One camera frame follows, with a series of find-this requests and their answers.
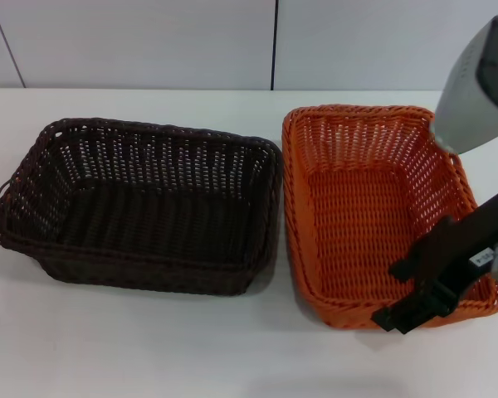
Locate dark brown woven basket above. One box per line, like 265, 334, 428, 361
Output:
0, 117, 284, 296

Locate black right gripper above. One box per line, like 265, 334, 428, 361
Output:
371, 193, 498, 335

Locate orange woven basket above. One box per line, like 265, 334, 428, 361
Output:
281, 104, 498, 332

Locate grey black wrist camera housing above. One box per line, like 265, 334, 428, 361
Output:
429, 15, 498, 157

